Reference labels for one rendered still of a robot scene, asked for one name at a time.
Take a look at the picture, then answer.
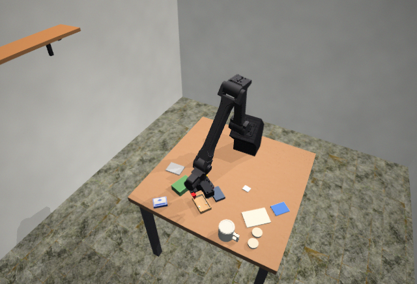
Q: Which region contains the blue flat square pad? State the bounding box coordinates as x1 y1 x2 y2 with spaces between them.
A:
270 202 290 216

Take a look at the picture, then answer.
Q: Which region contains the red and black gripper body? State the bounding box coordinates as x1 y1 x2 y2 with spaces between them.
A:
189 181 214 193

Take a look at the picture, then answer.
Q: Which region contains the cream round disc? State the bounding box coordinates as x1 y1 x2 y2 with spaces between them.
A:
248 238 259 249
252 227 263 238

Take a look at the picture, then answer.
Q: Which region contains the grey mug with white handle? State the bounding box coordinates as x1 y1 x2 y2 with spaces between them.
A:
218 220 240 242

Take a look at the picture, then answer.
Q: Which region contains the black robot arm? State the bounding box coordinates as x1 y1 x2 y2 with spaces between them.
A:
184 74 256 199

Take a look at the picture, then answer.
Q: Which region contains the wooden ball-in-hole puzzle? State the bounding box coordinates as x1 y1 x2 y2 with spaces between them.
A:
192 193 212 214

